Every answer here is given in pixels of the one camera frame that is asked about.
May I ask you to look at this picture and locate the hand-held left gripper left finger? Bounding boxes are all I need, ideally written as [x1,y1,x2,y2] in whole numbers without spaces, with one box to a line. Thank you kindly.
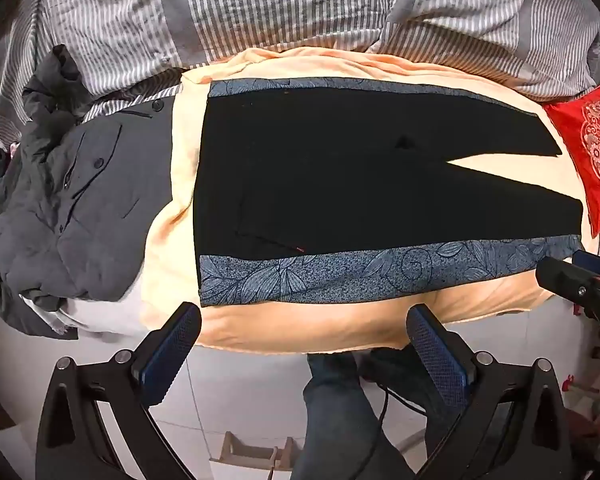
[35,301,203,480]

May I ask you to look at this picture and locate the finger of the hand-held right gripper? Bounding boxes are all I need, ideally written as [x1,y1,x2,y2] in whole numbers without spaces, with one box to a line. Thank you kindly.
[572,250,600,282]
[536,256,600,318]

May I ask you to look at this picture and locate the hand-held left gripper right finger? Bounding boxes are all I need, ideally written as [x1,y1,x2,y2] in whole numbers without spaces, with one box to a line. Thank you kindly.
[406,304,573,480]

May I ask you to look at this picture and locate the black pants with blue floral trim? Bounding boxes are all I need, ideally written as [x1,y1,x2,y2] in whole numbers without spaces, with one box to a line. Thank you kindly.
[192,77,586,308]

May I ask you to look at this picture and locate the person's black shoe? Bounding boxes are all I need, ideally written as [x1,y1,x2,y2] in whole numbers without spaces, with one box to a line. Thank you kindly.
[359,344,433,411]

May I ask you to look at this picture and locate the white cloth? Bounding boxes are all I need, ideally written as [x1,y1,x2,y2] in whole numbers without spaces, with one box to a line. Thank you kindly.
[20,290,153,342]

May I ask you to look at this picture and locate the peach blanket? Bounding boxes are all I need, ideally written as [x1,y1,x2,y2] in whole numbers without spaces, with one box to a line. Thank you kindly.
[139,46,600,356]

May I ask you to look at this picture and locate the person's leg in jeans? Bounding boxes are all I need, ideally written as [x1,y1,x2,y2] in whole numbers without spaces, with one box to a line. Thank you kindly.
[302,352,431,480]

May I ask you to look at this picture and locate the wooden stool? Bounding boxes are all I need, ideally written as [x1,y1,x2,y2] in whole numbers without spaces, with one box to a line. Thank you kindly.
[209,430,307,480]

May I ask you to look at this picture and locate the dark grey jacket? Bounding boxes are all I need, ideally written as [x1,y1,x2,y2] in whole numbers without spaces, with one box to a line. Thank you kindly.
[0,45,181,341]

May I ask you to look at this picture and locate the grey striped duvet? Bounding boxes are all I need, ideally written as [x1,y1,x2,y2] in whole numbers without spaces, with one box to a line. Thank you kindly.
[0,0,600,146]

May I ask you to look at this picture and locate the black cable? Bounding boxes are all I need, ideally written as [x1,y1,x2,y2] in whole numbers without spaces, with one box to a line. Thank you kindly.
[374,389,427,463]

